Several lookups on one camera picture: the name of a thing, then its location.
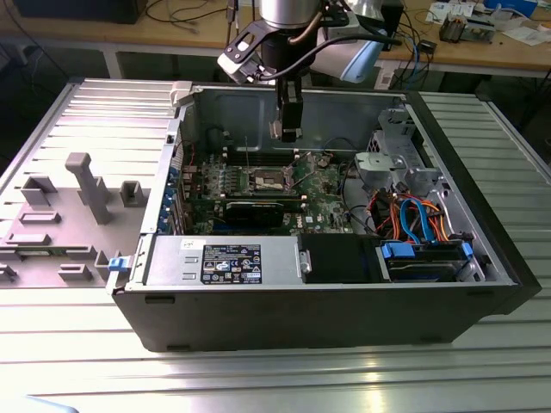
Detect copper coloured hose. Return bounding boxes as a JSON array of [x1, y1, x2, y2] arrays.
[[287, 10, 323, 46]]

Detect tall black device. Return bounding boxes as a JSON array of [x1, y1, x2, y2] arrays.
[[381, 0, 406, 52]]

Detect black and gray PC case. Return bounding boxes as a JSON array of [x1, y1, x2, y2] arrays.
[[105, 79, 542, 354]]

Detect green motherboard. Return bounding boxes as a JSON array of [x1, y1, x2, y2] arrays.
[[178, 148, 358, 237]]

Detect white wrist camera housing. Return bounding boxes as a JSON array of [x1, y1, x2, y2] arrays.
[[216, 20, 282, 87]]

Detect black RAM slot white clips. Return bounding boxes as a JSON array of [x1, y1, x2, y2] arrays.
[[222, 147, 300, 155], [222, 157, 300, 164]]

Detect small electronic assembly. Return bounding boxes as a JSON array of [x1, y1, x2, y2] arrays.
[[438, 12, 466, 44]]

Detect black plastic shroud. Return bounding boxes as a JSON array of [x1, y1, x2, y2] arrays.
[[302, 235, 380, 285]]

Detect blue desk cable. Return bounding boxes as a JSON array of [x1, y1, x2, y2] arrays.
[[406, 34, 431, 94]]

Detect pale gray case latch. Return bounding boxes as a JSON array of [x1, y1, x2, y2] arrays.
[[170, 80, 194, 109]]

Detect silver drive cage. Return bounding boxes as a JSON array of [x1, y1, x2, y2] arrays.
[[355, 107, 444, 194]]

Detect black monitor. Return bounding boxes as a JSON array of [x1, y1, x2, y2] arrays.
[[12, 0, 147, 25]]

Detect wooden desk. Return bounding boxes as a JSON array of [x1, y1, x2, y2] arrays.
[[0, 0, 551, 81]]

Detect white papers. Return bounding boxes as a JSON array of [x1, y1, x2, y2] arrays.
[[503, 24, 551, 46]]

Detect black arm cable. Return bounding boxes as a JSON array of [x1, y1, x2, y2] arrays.
[[251, 34, 404, 83]]

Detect black graphics card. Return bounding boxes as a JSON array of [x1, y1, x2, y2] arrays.
[[226, 198, 285, 229]]

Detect metal socket cover frame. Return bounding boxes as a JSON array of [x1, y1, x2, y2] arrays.
[[286, 151, 319, 194]]

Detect silver power supply unit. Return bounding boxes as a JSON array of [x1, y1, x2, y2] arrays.
[[144, 234, 302, 287]]

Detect blue flat data cable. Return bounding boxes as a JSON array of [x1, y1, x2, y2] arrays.
[[398, 198, 438, 247]]

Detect gray parts rack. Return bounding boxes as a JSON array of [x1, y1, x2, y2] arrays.
[[0, 151, 150, 289]]

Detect hard disk blue carrier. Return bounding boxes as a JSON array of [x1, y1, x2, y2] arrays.
[[377, 240, 474, 284]]

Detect orange wire bundle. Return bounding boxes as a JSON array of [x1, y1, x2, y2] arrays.
[[372, 193, 455, 244]]

